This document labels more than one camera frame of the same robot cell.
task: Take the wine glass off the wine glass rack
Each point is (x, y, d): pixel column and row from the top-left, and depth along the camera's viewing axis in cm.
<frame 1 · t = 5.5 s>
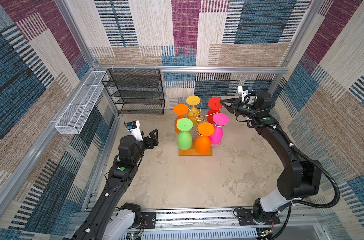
left hand: (150, 129, 74), fingers open
right hand: (220, 103, 75), fingers closed
red plastic wine glass: (214, 105, 77), point 35 cm above the table
pink plastic wine glass: (219, 120, 72), point 34 cm above the table
orange front wine glass: (203, 142, 74), point 26 cm above the table
green plastic wine glass: (184, 139, 76), point 25 cm above the table
orange back wine glass: (180, 109, 76), point 34 cm above the table

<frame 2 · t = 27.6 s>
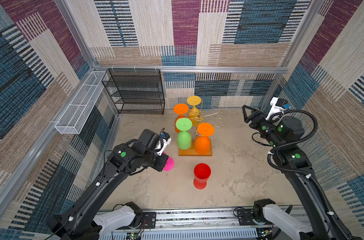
left hand: (166, 158, 67), fingers closed
right hand: (246, 110, 64), fingers open
red plastic wine glass: (202, 172, 76), point 14 cm above the table
pink plastic wine glass: (170, 163, 81), point 13 cm above the table
the other named things where they were.

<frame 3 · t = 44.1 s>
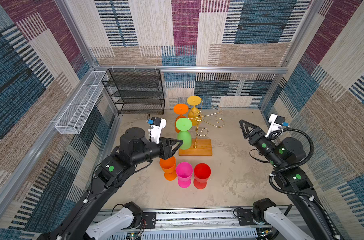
left hand: (180, 140, 58), fingers open
right hand: (241, 125, 62), fingers open
pink plastic wine glass: (184, 171, 82), point 9 cm above the table
orange front wine glass: (168, 165, 81), point 12 cm above the table
the other named things where they were.

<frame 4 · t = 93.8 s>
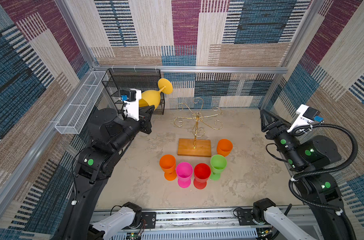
left hand: (153, 104, 53), fingers closed
right hand: (262, 114, 54), fingers open
green plastic wine glass: (218, 163, 83), point 11 cm above the table
orange back wine glass: (224, 147, 89), point 11 cm above the table
the other named things where they were.

